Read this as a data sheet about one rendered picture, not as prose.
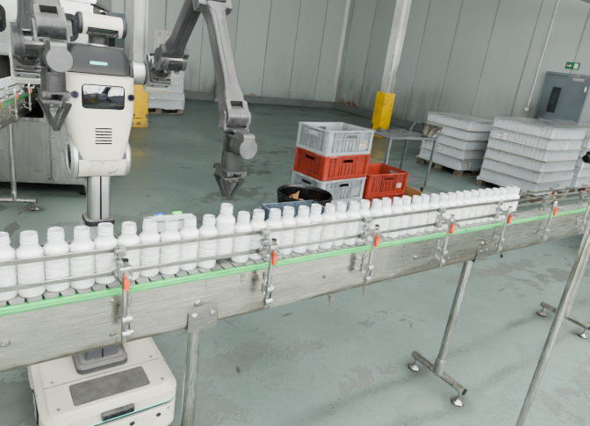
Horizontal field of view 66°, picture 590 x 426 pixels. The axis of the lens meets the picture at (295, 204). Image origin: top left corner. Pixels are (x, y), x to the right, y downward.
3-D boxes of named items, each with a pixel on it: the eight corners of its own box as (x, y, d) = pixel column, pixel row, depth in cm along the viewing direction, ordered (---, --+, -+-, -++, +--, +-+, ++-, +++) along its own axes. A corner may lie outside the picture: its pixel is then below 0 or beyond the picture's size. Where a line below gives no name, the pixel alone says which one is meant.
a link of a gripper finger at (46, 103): (43, 132, 113) (41, 93, 110) (39, 126, 118) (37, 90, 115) (73, 133, 117) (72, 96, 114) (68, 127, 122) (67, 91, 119)
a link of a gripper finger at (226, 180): (232, 194, 143) (234, 166, 140) (242, 202, 138) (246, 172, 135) (212, 196, 140) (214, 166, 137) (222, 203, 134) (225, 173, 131)
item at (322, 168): (322, 182, 388) (326, 156, 381) (291, 169, 416) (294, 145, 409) (367, 176, 428) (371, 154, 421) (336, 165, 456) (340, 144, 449)
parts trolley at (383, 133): (377, 198, 604) (392, 126, 573) (351, 186, 646) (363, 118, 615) (428, 194, 664) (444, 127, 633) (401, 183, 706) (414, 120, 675)
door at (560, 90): (561, 170, 1025) (592, 75, 959) (519, 159, 1101) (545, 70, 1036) (563, 170, 1030) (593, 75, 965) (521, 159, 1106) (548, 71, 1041)
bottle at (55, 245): (61, 279, 122) (60, 223, 117) (75, 287, 119) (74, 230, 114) (39, 287, 117) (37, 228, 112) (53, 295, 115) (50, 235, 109)
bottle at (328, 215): (320, 249, 165) (327, 207, 160) (312, 242, 170) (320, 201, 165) (334, 249, 167) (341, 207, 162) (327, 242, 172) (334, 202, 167)
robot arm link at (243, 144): (246, 109, 134) (219, 108, 129) (266, 117, 126) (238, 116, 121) (242, 148, 138) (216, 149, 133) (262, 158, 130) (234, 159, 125)
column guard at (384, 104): (377, 138, 1128) (386, 93, 1094) (367, 134, 1158) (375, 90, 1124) (389, 138, 1150) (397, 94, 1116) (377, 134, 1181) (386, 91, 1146)
